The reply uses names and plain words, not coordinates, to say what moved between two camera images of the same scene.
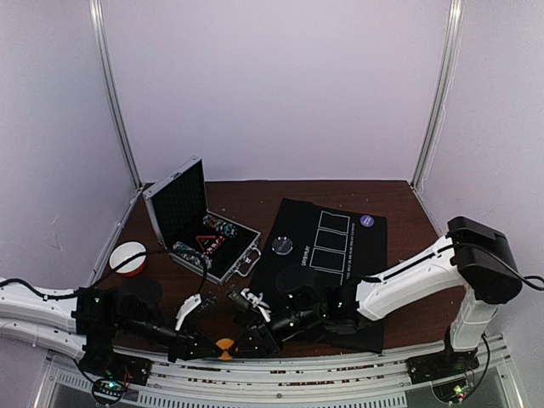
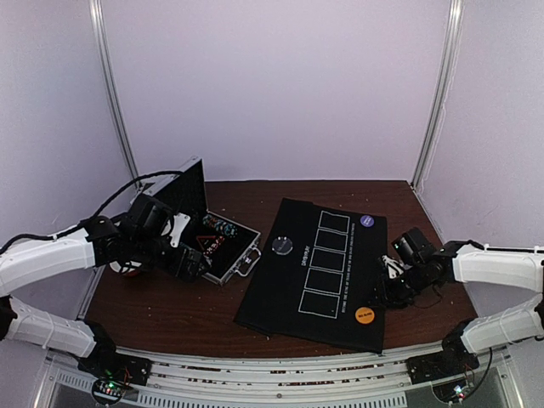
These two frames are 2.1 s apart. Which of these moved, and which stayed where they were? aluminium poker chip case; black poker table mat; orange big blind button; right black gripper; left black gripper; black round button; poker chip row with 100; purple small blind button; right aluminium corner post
Moved: orange big blind button; left black gripper; right black gripper
Stayed: right aluminium corner post; aluminium poker chip case; purple small blind button; black poker table mat; poker chip row with 100; black round button
